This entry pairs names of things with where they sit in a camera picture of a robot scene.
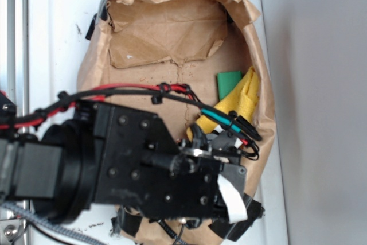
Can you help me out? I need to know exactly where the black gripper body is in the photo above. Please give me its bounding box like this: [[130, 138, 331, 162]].
[[92, 103, 248, 223]]

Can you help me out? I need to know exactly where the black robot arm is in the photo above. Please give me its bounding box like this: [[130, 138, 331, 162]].
[[1, 100, 248, 223]]

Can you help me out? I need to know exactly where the green rectangular block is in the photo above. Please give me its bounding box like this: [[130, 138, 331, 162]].
[[217, 71, 243, 100]]

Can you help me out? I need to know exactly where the yellow microfiber cloth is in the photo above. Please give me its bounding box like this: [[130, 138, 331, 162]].
[[186, 65, 260, 142]]

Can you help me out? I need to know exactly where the brown paper bag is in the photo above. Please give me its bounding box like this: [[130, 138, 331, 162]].
[[76, 0, 276, 245]]

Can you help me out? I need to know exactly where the white plastic tray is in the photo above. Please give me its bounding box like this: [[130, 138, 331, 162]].
[[28, 0, 288, 244]]

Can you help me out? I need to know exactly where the grey braided cable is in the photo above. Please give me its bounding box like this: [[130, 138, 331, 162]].
[[0, 201, 104, 245]]

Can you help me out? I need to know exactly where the red and black cable bundle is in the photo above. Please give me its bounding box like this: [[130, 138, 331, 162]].
[[0, 83, 263, 161]]

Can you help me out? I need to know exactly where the aluminium frame rail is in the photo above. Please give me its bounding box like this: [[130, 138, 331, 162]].
[[1, 0, 30, 244]]

